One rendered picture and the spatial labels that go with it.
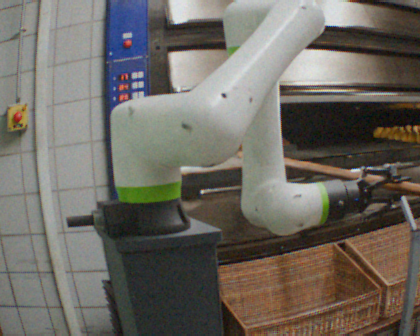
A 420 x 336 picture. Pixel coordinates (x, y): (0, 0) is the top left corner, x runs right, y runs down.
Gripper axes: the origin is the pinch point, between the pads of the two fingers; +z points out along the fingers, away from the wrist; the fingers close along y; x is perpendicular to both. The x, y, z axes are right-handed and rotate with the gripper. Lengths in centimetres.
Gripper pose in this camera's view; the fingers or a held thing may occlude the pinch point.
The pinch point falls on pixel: (400, 187)
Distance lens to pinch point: 166.2
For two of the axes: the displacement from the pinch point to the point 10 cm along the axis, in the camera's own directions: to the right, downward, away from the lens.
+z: 9.6, -1.0, 2.7
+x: 2.8, 0.8, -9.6
